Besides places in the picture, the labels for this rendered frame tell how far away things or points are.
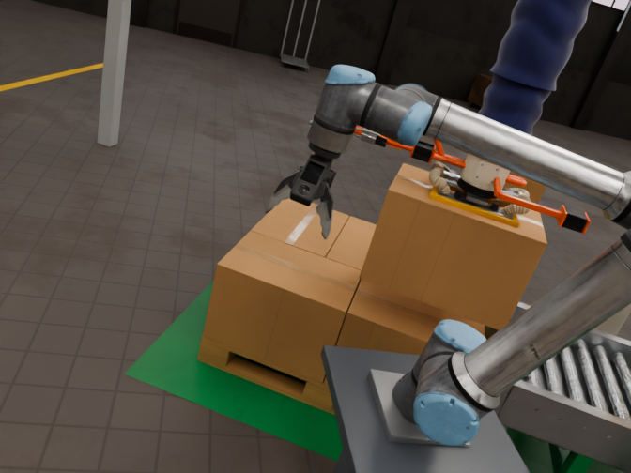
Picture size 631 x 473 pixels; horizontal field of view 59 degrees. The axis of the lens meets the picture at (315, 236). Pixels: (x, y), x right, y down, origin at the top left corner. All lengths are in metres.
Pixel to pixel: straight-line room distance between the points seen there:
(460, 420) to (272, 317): 1.29
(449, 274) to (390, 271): 0.23
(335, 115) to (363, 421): 0.84
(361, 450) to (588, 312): 0.65
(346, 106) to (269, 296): 1.42
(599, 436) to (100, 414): 1.93
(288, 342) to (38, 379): 1.05
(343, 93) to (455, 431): 0.79
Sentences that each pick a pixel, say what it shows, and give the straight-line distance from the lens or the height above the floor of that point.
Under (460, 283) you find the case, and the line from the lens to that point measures 2.20.
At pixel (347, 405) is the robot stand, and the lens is 1.59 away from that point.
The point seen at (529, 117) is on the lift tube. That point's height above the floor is 1.49.
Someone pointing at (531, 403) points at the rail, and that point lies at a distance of 2.32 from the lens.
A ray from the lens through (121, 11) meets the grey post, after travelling 4.71.
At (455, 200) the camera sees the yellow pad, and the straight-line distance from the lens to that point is 2.15.
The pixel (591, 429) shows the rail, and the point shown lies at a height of 0.53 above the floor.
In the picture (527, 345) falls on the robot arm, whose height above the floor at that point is 1.20.
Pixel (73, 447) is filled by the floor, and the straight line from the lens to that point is 2.37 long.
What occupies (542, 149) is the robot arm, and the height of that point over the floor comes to 1.56.
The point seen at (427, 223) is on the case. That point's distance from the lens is 2.11.
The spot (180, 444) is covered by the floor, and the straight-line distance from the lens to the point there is 2.39.
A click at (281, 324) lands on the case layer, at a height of 0.37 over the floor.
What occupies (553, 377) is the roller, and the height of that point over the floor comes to 0.55.
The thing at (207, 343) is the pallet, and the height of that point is 0.11.
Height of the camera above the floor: 1.79
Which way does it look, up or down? 26 degrees down
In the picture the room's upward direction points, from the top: 16 degrees clockwise
